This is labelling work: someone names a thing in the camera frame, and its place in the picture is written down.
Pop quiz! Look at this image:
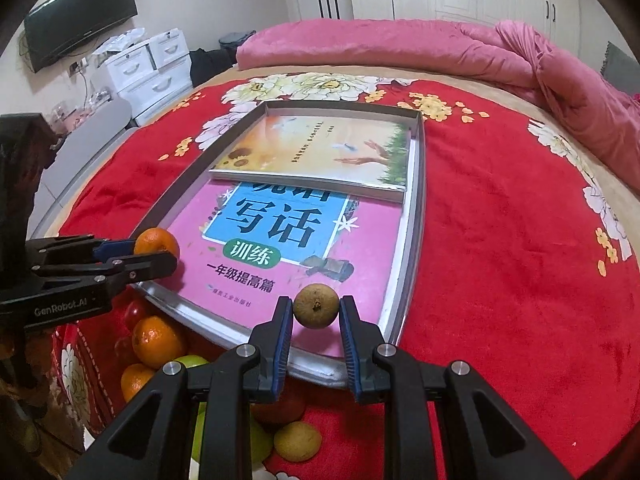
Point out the brown longan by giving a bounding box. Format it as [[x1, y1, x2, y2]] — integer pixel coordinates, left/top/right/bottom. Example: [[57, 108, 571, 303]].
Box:
[[293, 284, 340, 330], [273, 422, 322, 463]]

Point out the red cherry tomato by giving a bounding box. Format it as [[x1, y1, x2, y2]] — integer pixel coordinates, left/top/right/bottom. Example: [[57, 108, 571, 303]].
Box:
[[114, 337, 138, 367], [250, 394, 306, 426], [122, 298, 151, 333]]

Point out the white drawer cabinet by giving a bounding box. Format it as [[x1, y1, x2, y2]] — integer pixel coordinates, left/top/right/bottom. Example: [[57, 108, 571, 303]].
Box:
[[90, 28, 193, 126]]

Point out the grey white bench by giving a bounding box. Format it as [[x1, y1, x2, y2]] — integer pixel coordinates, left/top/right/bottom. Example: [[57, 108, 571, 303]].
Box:
[[27, 98, 136, 238]]

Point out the green fruit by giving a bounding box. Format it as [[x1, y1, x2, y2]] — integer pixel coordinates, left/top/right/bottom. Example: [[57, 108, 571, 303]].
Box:
[[191, 402, 273, 467], [175, 354, 208, 368]]

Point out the pink Chinese workbook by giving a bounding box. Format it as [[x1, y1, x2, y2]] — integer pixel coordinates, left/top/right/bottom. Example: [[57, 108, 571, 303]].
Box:
[[161, 181, 402, 328]]

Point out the grey headboard cushion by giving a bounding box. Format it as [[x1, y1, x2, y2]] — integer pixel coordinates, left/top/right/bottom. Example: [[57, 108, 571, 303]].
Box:
[[600, 41, 640, 96]]

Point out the pink quilt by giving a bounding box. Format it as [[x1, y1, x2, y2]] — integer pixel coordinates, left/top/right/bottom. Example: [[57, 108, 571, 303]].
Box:
[[236, 18, 639, 191]]

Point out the red floral blanket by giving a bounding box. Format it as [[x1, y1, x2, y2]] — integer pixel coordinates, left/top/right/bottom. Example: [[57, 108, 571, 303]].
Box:
[[61, 73, 639, 479]]

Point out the sunflower cover book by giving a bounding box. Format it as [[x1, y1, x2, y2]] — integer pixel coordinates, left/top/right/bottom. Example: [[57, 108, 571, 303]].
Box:
[[210, 115, 410, 203]]

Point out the black clothes pile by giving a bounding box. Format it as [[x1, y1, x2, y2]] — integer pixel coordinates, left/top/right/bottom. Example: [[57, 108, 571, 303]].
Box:
[[190, 49, 235, 88]]

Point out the black wall television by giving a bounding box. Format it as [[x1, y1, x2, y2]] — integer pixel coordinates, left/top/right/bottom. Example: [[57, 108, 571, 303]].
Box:
[[24, 0, 138, 73]]

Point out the orange mandarin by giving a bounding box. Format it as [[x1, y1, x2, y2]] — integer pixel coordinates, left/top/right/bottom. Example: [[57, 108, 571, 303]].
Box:
[[120, 363, 155, 402], [131, 315, 186, 370], [134, 226, 180, 259]]

